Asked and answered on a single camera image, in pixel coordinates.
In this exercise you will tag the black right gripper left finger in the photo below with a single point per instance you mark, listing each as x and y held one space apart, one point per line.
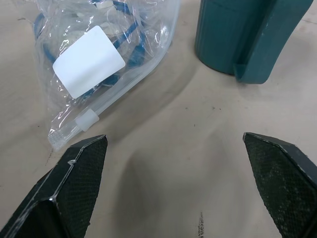
62 188

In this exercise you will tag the clear plastic zip bag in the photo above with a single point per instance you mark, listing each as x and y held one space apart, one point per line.
104 74

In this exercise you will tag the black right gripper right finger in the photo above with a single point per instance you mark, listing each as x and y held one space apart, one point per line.
284 183

